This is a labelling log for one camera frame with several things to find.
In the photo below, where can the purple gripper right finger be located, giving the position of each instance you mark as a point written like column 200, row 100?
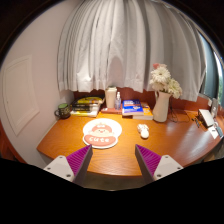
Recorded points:
column 153, row 166

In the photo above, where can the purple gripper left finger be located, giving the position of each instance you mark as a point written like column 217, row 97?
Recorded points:
column 72, row 167

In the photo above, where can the white computer mouse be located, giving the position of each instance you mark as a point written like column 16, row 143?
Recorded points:
column 143, row 130

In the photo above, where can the round cartoon mouse pad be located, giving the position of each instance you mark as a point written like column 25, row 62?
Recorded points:
column 101, row 133

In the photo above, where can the yellow book under blue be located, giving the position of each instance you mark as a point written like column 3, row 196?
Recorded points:
column 147, row 112

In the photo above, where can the white ceramic vase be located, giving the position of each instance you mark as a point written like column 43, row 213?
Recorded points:
column 160, row 110

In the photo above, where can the dark green mug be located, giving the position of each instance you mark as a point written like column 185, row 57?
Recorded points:
column 63, row 111

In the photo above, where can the stack of dark books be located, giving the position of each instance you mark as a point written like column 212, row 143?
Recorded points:
column 89, row 110

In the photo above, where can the flat red book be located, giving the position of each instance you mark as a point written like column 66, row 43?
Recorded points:
column 111, row 111

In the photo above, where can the yellow top book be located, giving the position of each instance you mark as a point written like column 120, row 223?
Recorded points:
column 90, row 100

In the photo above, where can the white box device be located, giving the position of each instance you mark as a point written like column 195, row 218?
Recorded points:
column 206, row 116

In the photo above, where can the clear sanitizer bottle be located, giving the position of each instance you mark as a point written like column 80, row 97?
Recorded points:
column 118, row 101

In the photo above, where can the white cylindrical container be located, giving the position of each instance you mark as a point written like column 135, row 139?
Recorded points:
column 110, row 94

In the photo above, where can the white and pink flowers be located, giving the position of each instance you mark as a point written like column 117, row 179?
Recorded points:
column 161, row 81

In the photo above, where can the white pleated curtain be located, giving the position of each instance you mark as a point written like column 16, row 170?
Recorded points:
column 116, row 43

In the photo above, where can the white wall panel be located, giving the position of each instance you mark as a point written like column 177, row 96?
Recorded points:
column 18, row 93

